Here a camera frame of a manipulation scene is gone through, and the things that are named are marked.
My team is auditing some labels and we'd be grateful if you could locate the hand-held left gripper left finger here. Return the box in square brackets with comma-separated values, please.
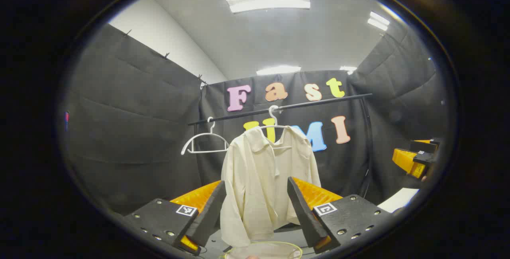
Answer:
[122, 179, 228, 256]

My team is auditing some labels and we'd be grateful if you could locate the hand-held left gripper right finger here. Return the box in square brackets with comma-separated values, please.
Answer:
[287, 176, 395, 255]

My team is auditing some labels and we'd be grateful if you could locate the cream shirt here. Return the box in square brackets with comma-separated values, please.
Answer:
[219, 126, 322, 248]

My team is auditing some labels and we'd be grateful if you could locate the white plastic hanger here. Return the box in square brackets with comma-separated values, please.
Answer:
[255, 105, 293, 150]
[180, 116, 230, 156]

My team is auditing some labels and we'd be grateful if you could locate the black clothes rack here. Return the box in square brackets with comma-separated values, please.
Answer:
[187, 93, 374, 198]

